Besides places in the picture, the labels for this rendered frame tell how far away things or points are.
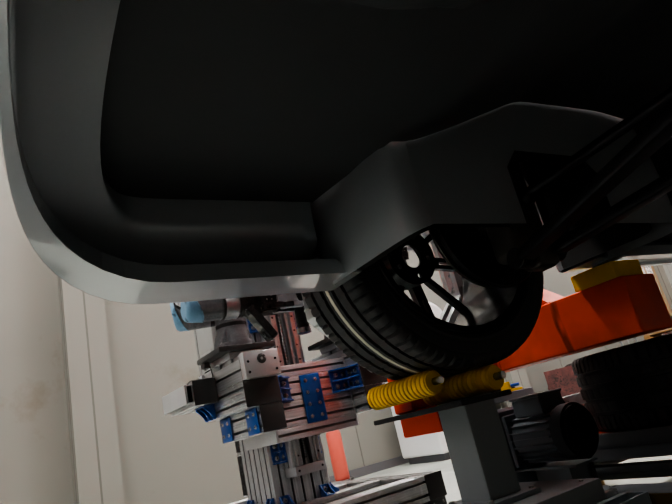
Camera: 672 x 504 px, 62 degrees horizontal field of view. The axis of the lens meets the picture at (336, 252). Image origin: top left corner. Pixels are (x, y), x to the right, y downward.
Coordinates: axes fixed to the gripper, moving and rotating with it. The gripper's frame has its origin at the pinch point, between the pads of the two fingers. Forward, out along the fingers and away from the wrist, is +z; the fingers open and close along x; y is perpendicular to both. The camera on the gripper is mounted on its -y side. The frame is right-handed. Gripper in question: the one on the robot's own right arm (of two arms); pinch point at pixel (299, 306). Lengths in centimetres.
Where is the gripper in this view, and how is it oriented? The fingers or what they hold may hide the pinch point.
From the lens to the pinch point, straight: 172.4
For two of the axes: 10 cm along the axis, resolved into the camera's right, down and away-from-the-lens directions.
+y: -2.2, -9.3, 2.9
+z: 8.4, -0.3, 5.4
